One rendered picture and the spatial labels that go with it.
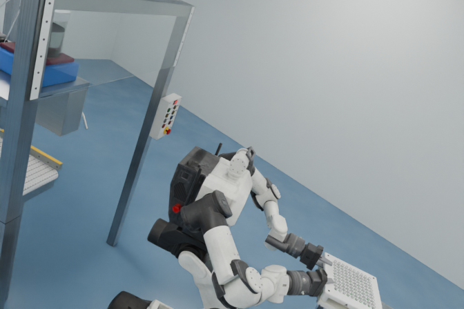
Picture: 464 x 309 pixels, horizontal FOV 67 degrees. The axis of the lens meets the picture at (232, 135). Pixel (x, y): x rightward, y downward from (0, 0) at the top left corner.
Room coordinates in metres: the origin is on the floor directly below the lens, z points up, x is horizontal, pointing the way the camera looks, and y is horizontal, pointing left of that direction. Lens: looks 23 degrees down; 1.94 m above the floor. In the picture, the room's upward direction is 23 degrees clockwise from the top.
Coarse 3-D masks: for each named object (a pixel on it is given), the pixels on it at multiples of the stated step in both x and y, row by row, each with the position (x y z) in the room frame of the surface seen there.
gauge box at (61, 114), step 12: (60, 96) 1.20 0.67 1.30; (72, 96) 1.22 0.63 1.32; (84, 96) 1.29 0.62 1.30; (48, 108) 1.21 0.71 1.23; (60, 108) 1.20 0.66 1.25; (72, 108) 1.23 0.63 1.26; (36, 120) 1.22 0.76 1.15; (48, 120) 1.21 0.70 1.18; (60, 120) 1.20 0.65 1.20; (72, 120) 1.25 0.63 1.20; (60, 132) 1.20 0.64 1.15
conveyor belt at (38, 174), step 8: (0, 144) 1.27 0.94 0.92; (0, 152) 1.22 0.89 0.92; (32, 160) 1.26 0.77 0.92; (32, 168) 1.21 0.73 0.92; (40, 168) 1.22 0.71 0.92; (48, 168) 1.25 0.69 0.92; (32, 176) 1.16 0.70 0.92; (40, 176) 1.18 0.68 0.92; (48, 176) 1.21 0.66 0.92; (56, 176) 1.24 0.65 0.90; (24, 184) 1.10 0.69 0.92; (32, 184) 1.12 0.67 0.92; (40, 184) 1.16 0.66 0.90; (24, 192) 1.08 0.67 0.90
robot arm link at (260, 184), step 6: (258, 174) 1.50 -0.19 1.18; (252, 180) 1.47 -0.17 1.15; (258, 180) 1.49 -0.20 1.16; (264, 180) 1.53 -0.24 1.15; (258, 186) 1.49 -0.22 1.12; (264, 186) 1.51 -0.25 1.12; (270, 186) 1.53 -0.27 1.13; (252, 192) 1.52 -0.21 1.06; (258, 192) 1.50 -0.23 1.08; (264, 192) 1.51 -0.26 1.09; (276, 192) 1.51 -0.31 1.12; (252, 198) 1.52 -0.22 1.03; (276, 198) 1.51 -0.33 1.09
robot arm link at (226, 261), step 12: (216, 228) 0.93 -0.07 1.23; (228, 228) 0.95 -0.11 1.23; (204, 240) 0.92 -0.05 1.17; (216, 240) 0.89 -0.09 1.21; (228, 240) 0.90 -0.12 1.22; (216, 252) 0.86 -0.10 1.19; (228, 252) 0.87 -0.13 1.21; (216, 264) 0.84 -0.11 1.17; (228, 264) 0.83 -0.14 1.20; (240, 264) 0.84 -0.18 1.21; (216, 276) 0.82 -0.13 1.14; (228, 276) 0.81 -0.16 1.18; (240, 276) 0.81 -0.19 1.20; (252, 276) 0.83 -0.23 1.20; (216, 288) 0.80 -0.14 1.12; (252, 288) 0.80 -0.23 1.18
